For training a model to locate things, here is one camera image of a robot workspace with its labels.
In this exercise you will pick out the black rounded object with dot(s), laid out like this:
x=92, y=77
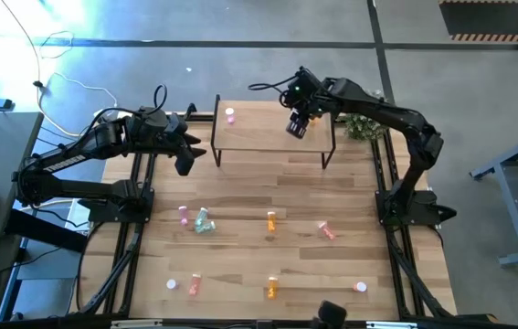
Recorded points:
x=333, y=314

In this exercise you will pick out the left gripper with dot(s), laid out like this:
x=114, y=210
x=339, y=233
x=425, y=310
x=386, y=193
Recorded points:
x=184, y=160

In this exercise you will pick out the teal medicine bottle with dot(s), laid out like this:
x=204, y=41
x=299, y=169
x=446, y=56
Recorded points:
x=207, y=227
x=201, y=215

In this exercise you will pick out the white box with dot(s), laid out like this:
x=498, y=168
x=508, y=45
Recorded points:
x=78, y=217

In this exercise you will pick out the blue-grey metal desk frame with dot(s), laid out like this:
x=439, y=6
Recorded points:
x=516, y=219

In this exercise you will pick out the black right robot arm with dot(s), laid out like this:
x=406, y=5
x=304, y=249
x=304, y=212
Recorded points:
x=377, y=107

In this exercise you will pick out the potted green plant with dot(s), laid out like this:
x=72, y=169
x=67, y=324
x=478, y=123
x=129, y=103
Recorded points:
x=361, y=128

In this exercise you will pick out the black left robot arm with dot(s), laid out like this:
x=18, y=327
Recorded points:
x=76, y=160

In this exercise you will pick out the purple medicine bottle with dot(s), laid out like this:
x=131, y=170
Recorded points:
x=229, y=115
x=183, y=215

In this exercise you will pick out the white cap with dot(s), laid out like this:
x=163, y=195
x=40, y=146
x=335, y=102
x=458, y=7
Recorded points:
x=172, y=284

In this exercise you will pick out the black table clamp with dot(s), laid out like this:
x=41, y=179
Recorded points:
x=190, y=111

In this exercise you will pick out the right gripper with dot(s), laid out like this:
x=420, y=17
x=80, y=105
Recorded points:
x=302, y=100

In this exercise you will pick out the red medicine bottle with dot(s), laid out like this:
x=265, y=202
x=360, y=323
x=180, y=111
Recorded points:
x=326, y=230
x=194, y=284
x=360, y=287

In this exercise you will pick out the silver metal bracket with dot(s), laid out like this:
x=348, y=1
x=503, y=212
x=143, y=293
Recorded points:
x=137, y=324
x=391, y=325

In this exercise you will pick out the black mat striped edge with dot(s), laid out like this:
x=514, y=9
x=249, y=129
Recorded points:
x=487, y=18

